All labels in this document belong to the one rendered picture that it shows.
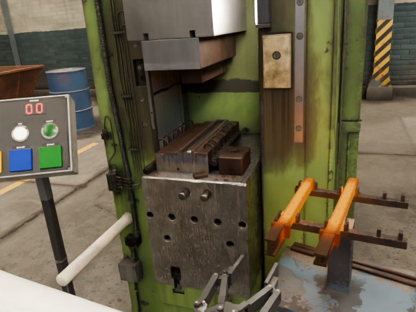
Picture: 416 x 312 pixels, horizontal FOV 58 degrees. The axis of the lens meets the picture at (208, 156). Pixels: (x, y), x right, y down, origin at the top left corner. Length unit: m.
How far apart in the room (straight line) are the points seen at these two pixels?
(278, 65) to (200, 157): 0.40
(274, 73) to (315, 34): 0.17
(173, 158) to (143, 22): 0.46
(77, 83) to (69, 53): 3.29
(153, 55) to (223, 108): 0.56
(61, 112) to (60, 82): 4.47
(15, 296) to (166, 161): 1.00
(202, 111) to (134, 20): 0.63
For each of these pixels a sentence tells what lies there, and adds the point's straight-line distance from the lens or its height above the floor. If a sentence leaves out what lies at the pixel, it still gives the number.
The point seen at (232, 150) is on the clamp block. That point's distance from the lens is 1.33.
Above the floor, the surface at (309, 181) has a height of 0.92.
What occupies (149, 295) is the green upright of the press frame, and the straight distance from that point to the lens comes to 1.93.
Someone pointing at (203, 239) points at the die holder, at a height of 0.69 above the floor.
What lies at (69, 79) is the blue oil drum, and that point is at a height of 0.77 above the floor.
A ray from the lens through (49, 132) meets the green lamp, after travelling 1.43.
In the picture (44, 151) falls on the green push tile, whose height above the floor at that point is 1.03.
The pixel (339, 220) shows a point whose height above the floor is 0.92.
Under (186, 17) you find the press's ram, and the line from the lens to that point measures 1.22.
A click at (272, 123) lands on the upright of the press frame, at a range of 1.34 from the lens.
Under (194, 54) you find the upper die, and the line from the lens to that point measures 1.22.
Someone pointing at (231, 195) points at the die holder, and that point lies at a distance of 1.24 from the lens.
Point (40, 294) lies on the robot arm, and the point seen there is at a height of 1.17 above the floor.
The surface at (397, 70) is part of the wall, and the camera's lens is 7.21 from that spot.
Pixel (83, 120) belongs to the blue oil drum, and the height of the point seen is 0.15.
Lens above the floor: 1.41
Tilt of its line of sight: 19 degrees down
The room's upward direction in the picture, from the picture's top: 4 degrees counter-clockwise
